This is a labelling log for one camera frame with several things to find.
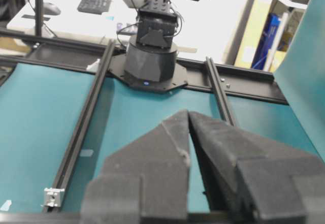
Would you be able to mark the black computer keyboard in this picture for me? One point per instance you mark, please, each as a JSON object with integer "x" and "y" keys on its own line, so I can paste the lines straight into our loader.
{"x": 94, "y": 6}

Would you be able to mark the black cross rail frame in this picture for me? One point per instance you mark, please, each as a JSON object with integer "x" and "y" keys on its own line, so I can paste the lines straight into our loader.
{"x": 76, "y": 56}

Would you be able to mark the blue box on shelf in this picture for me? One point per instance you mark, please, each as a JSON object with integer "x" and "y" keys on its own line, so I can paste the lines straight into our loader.
{"x": 266, "y": 41}

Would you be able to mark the black aluminium rail far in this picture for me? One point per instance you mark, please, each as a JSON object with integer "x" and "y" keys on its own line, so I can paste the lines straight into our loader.
{"x": 221, "y": 98}

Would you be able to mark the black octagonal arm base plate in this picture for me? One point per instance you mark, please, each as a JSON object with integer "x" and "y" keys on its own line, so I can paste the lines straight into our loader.
{"x": 158, "y": 76}

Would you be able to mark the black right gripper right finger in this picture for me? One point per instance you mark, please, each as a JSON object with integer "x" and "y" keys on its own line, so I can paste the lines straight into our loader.
{"x": 261, "y": 180}

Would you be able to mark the black vertical pole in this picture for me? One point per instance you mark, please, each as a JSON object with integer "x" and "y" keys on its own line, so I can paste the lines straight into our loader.
{"x": 39, "y": 17}

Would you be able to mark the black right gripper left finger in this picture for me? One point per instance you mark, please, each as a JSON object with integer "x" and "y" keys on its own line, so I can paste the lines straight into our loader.
{"x": 145, "y": 181}

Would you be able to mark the small silver metal fitting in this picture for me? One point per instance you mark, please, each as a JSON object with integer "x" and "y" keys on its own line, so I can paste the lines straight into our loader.
{"x": 53, "y": 197}

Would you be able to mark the grey computer mouse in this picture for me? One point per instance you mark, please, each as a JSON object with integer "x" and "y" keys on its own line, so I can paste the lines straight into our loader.
{"x": 51, "y": 9}

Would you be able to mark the black aluminium rail near fitting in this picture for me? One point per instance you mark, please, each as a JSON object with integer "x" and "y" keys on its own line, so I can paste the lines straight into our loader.
{"x": 67, "y": 166}

